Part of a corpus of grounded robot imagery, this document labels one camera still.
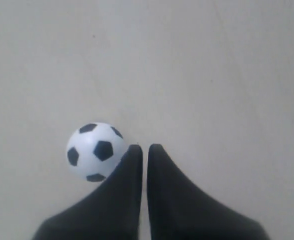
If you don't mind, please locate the black and white soccer ball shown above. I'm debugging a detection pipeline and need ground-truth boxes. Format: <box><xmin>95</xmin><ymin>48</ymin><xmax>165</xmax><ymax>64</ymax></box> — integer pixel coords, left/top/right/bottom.
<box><xmin>66</xmin><ymin>122</ymin><xmax>128</xmax><ymax>183</ymax></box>

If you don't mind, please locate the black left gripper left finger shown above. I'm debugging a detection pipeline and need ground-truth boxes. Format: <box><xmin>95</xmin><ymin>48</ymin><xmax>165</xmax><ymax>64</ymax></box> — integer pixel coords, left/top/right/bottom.
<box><xmin>33</xmin><ymin>144</ymin><xmax>143</xmax><ymax>240</ymax></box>

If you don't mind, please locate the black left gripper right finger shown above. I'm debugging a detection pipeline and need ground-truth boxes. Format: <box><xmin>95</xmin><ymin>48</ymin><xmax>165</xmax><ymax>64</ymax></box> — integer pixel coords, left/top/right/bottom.
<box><xmin>147</xmin><ymin>143</ymin><xmax>270</xmax><ymax>240</ymax></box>

